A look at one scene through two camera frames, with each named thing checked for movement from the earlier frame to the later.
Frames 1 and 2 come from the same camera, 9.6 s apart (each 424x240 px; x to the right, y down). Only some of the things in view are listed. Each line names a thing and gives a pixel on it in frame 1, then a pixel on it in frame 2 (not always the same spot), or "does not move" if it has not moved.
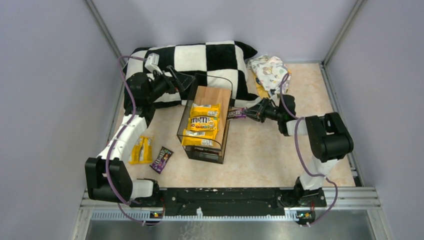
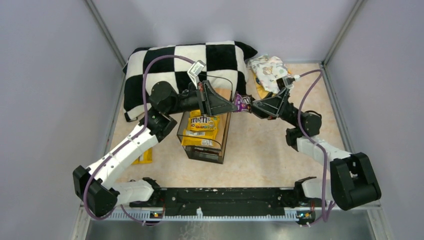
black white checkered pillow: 211,63 does not move
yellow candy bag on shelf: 202,138 does not move
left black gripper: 173,81 → 202,98
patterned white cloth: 270,71 does not move
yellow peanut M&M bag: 200,123 does not move
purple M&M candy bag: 161,159 → 243,102
